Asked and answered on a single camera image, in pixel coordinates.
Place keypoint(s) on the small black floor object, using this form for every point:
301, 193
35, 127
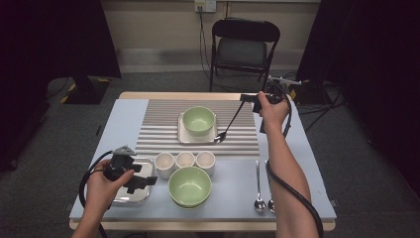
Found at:
98, 130

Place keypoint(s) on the dark curtain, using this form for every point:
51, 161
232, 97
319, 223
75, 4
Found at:
379, 49
49, 33

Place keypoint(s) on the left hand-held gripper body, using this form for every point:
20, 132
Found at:
117, 167

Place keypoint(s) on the light blue table cover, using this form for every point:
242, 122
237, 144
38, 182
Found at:
231, 185

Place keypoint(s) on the black folding chair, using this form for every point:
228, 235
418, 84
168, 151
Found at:
244, 49

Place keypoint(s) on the striped woven placemat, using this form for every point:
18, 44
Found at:
158, 139

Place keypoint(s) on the green ceramic bowl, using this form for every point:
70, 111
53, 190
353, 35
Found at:
198, 120
190, 207
189, 185

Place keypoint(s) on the black stand base striped tape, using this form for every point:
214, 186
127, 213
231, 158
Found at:
310, 95
84, 92

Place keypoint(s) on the white ceramic cup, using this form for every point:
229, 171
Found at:
185, 158
205, 158
164, 162

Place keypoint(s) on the person's right hand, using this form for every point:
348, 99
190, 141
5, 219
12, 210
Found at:
275, 115

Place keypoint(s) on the white wall socket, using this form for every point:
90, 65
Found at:
205, 5

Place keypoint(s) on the silver metal spoon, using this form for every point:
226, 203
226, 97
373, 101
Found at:
220, 137
260, 205
271, 205

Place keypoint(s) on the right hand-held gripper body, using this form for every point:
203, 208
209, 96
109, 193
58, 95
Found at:
275, 94

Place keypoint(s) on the person's left hand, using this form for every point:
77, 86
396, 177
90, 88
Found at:
100, 193

